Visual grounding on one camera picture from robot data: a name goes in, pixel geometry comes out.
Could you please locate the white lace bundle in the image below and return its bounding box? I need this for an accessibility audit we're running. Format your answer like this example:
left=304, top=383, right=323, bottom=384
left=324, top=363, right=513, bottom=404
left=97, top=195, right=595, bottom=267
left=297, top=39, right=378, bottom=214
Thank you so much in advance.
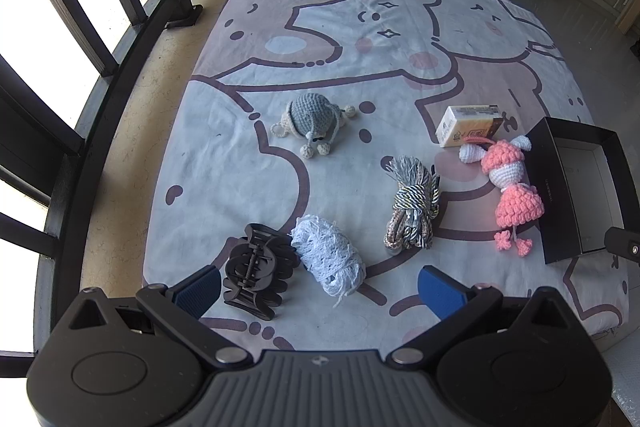
left=290, top=215, right=367, bottom=308

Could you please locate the small cream cardboard box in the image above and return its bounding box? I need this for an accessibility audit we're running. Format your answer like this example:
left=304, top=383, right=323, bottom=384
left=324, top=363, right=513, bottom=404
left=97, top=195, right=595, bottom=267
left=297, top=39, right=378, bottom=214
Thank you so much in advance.
left=435, top=105, right=505, bottom=148

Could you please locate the cartoon bear printed blanket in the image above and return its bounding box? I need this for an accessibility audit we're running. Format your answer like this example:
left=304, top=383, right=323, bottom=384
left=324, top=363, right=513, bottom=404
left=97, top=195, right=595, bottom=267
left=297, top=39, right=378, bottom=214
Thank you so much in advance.
left=141, top=0, right=630, bottom=353

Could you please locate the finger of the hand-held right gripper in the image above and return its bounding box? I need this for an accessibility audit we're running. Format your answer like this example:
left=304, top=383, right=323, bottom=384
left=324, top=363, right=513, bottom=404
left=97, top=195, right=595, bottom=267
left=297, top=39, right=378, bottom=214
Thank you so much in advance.
left=604, top=227, right=640, bottom=264

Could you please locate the pink crochet doll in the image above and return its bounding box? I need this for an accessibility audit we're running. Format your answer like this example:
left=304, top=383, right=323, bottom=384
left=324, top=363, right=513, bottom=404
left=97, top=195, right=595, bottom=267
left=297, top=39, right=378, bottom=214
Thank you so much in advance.
left=459, top=134, right=545, bottom=258

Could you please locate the grey crochet doll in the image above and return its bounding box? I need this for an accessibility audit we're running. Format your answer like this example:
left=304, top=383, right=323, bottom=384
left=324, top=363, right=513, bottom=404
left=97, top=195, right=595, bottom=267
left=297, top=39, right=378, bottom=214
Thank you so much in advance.
left=270, top=92, right=357, bottom=158

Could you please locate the braided rope bundle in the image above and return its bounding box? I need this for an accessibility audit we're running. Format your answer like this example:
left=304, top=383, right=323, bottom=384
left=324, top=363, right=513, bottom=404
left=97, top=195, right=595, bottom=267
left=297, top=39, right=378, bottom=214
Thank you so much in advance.
left=382, top=155, right=441, bottom=252

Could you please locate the black hair claw clip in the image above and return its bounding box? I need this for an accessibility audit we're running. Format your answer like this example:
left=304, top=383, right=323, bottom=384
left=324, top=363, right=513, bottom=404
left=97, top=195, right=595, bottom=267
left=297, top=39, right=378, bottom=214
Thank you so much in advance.
left=222, top=223, right=301, bottom=322

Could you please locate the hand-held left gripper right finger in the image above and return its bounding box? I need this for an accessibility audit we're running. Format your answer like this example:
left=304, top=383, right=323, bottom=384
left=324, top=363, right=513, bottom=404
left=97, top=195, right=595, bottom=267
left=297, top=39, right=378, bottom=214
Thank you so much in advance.
left=387, top=264, right=593, bottom=368

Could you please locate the black bracket foot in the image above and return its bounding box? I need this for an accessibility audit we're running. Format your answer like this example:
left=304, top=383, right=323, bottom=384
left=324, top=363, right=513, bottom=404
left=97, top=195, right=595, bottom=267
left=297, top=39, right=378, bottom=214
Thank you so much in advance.
left=165, top=4, right=204, bottom=28

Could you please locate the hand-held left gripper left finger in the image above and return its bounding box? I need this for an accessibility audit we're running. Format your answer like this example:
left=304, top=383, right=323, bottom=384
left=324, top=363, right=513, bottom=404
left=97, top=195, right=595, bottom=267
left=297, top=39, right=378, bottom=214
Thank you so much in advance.
left=52, top=264, right=253, bottom=369

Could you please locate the white textured mat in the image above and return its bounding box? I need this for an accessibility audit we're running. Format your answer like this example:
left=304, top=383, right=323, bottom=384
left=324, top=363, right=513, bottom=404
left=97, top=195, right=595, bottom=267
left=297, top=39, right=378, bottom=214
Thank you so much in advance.
left=592, top=317, right=640, bottom=427

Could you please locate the black cardboard box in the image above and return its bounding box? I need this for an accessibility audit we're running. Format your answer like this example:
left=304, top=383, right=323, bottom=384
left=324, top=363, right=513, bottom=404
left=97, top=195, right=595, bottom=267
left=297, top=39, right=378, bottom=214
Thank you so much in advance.
left=527, top=117, right=628, bottom=265

